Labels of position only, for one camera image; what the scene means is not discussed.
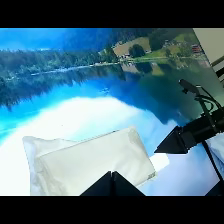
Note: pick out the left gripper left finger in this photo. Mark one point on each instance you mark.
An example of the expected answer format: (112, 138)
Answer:
(101, 187)

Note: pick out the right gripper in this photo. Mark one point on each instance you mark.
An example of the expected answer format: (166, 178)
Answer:
(203, 128)

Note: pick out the white shirt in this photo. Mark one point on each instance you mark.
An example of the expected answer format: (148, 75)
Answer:
(96, 160)

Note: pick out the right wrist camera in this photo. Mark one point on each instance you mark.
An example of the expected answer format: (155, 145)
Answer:
(190, 86)

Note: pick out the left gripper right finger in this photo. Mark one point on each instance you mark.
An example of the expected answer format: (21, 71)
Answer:
(123, 187)

